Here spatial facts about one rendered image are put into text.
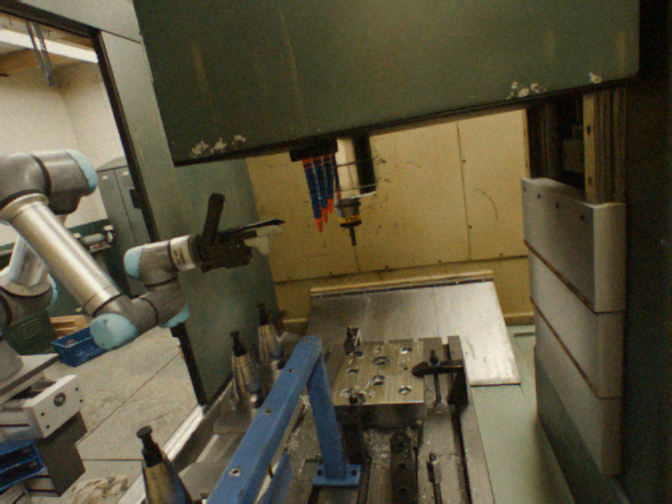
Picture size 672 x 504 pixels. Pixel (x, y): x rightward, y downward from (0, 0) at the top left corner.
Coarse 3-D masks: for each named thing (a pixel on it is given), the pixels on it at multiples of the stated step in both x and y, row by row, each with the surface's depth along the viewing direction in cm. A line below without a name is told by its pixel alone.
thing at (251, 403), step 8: (264, 384) 66; (264, 392) 65; (232, 400) 63; (240, 400) 63; (248, 400) 62; (256, 400) 62; (264, 400) 63; (232, 408) 64; (240, 408) 62; (248, 408) 62; (256, 408) 63
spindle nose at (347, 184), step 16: (352, 144) 83; (368, 144) 86; (336, 160) 84; (352, 160) 84; (368, 160) 86; (336, 176) 85; (352, 176) 85; (368, 176) 86; (336, 192) 86; (352, 192) 86; (368, 192) 87
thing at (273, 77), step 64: (192, 0) 57; (256, 0) 55; (320, 0) 54; (384, 0) 52; (448, 0) 51; (512, 0) 50; (576, 0) 49; (192, 64) 59; (256, 64) 58; (320, 64) 56; (384, 64) 55; (448, 64) 53; (512, 64) 52; (576, 64) 51; (192, 128) 62; (256, 128) 60; (320, 128) 58; (384, 128) 57
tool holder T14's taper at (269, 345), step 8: (264, 328) 72; (272, 328) 73; (264, 336) 72; (272, 336) 73; (264, 344) 73; (272, 344) 73; (280, 344) 74; (264, 352) 73; (272, 352) 73; (280, 352) 74; (264, 360) 73; (272, 360) 73
